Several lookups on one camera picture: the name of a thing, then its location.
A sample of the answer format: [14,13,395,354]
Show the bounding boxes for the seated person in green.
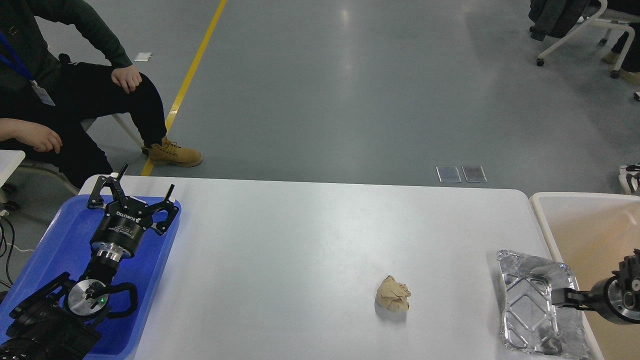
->
[0,0,168,189]

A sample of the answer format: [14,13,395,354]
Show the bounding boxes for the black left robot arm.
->
[1,166,180,360]

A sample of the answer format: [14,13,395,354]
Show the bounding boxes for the beige plastic bin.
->
[530,192,640,360]

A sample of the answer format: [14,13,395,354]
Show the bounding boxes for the left metal floor plate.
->
[435,166,462,183]

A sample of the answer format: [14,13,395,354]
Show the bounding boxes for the dark jacket on chair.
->
[528,0,590,42]

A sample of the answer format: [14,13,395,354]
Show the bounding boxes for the aluminium foil tray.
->
[496,249,592,360]

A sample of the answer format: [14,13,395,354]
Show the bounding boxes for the blue plastic tray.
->
[0,194,180,360]

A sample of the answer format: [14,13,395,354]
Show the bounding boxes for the right metal floor plate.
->
[462,165,488,183]

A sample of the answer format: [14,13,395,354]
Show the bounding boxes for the white office chair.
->
[535,0,639,84]

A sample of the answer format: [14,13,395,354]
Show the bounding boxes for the person's left hand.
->
[110,64,143,94]

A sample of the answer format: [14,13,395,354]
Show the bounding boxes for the white chair under person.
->
[80,113,146,151]

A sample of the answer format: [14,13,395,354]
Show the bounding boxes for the person's right hand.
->
[0,118,63,154]

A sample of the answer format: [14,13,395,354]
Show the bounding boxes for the black white sneaker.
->
[618,162,640,195]

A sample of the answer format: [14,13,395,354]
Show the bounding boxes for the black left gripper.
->
[87,163,180,260]

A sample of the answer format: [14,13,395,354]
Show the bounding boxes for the tan work boot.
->
[141,136,203,167]

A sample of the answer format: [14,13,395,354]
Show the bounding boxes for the crumpled brown paper ball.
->
[374,275,412,313]

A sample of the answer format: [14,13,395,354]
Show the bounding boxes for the black cables at left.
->
[0,210,21,291]

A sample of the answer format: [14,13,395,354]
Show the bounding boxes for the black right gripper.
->
[551,249,640,325]

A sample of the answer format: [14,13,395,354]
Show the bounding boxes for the metal floor plate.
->
[462,165,488,183]
[435,166,462,183]

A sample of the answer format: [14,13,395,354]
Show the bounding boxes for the white side table corner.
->
[0,149,25,186]

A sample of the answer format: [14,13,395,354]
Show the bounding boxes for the white paper scrap on floor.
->
[134,52,153,63]

